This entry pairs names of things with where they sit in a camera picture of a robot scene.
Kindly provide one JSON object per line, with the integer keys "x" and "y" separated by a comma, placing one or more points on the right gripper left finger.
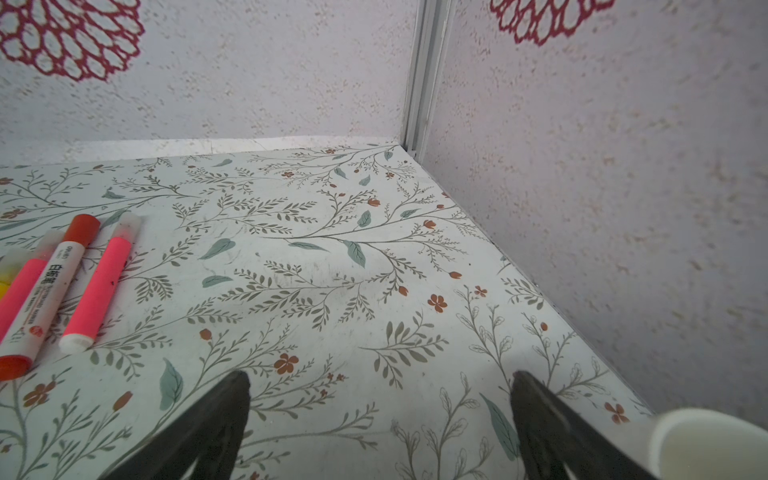
{"x": 202, "y": 443}

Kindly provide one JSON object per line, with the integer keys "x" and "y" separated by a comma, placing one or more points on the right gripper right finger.
{"x": 557, "y": 443}

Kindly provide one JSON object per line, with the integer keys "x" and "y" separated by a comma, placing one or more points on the pink highlighter pen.
{"x": 23, "y": 284}
{"x": 84, "y": 325}

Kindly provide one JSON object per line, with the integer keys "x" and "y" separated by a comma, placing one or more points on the white whiteboard marker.
{"x": 20, "y": 348}

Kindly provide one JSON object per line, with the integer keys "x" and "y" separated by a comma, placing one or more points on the yellow highlighter pen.
{"x": 10, "y": 266}

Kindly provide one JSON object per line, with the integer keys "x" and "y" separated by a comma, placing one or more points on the white ceramic mug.
{"x": 705, "y": 444}

